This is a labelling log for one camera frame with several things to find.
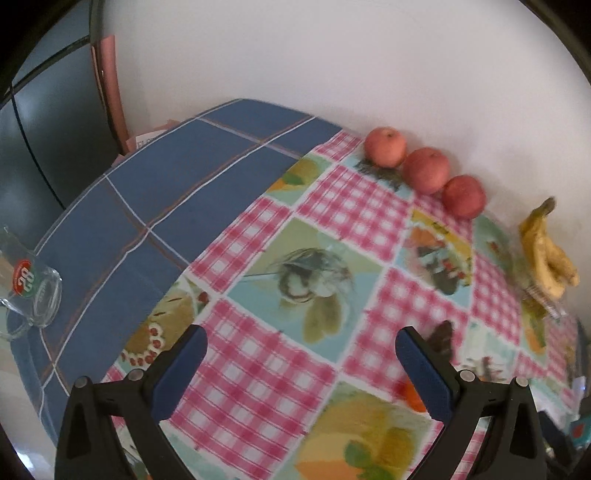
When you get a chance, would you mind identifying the blue plaid tablecloth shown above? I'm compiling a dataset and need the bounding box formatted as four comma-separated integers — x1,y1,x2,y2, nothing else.
11,98,346,446

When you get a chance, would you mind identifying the dark cabinet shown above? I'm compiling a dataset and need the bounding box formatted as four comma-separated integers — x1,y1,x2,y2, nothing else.
0,0,126,232

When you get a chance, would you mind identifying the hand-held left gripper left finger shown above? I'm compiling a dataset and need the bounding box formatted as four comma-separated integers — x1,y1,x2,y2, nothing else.
54,324,208,480

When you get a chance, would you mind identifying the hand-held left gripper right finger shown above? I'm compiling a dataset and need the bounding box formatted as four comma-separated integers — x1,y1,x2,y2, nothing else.
396,326,548,480

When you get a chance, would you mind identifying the pink checkered printed tablecloth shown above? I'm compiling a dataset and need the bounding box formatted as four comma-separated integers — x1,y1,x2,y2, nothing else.
99,130,587,480

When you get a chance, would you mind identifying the pink board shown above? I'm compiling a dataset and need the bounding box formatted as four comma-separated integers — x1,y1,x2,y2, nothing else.
91,36,136,156

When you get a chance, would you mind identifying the teal box with red label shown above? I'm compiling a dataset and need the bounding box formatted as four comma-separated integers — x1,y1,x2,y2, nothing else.
570,413,591,449

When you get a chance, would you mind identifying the red apple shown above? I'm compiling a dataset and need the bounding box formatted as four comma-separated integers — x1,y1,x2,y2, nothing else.
363,127,408,169
402,148,451,195
442,175,487,220

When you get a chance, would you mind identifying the yellow banana bunch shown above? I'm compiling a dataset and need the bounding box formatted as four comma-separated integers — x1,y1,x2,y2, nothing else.
518,197,581,300

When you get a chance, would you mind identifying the glass mug with red label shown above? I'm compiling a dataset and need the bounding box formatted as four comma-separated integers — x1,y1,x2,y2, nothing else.
0,224,64,342

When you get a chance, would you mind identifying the clear glass bowl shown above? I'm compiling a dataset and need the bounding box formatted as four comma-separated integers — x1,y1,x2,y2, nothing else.
521,279,568,320

